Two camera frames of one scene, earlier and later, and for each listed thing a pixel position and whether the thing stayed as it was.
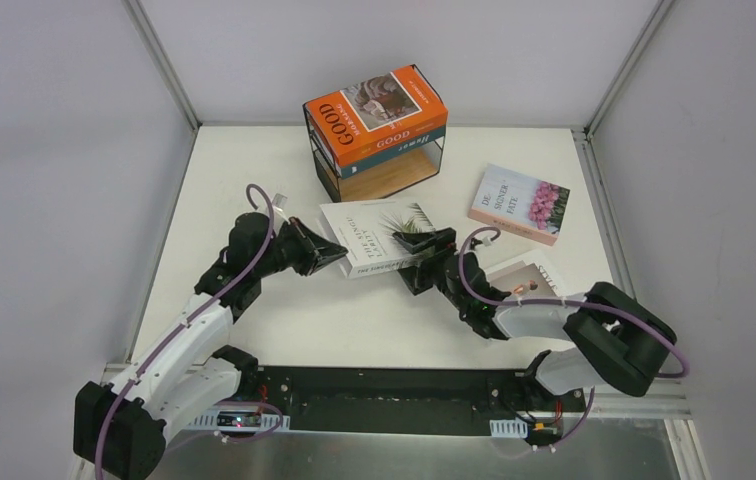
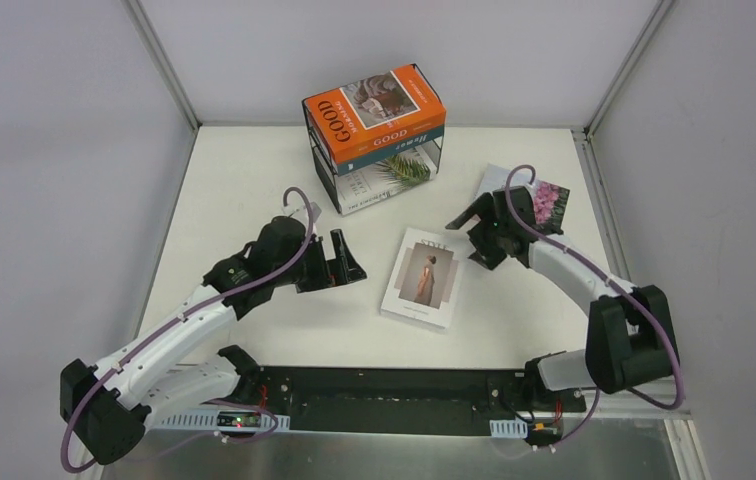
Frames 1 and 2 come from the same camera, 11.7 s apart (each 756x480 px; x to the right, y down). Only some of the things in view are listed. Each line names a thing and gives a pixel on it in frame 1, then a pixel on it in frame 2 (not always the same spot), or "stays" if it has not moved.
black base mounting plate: x=413 y=400 stays
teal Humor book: x=354 y=167 stays
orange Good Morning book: x=359 y=120 stays
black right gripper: x=427 y=263 to x=484 y=234
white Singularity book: x=365 y=229 to x=361 y=187
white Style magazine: x=530 y=274 to x=424 y=281
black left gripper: x=307 y=249 to x=325 y=266
